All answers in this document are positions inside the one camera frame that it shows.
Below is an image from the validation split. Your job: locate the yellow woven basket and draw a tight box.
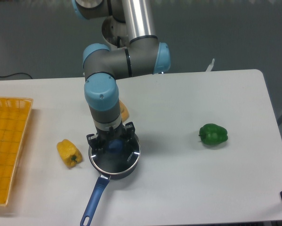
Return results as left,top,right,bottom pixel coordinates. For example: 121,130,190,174
0,97,33,206

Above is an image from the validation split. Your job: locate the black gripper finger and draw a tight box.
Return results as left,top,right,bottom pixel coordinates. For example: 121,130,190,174
86,134,107,153
121,122,135,144

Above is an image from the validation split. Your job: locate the yellow bell pepper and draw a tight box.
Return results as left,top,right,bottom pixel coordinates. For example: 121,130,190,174
56,139,83,168

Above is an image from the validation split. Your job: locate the green bell pepper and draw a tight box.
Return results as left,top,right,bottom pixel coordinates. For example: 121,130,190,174
199,123,228,145

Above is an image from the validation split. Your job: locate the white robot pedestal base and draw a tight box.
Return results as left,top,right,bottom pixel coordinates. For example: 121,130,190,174
101,16,130,50

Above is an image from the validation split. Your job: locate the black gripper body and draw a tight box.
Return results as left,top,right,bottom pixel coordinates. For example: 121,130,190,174
96,124,123,143

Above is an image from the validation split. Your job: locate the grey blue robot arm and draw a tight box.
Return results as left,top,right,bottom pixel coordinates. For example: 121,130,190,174
72,0,171,151

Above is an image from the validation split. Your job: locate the black cable on floor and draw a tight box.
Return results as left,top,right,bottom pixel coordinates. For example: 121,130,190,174
0,72,33,79

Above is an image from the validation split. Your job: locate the glass lid with blue knob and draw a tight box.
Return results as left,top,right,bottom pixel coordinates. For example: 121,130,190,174
89,134,141,179

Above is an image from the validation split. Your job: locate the blue saucepan with handle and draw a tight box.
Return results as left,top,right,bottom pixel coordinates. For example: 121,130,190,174
80,134,141,226

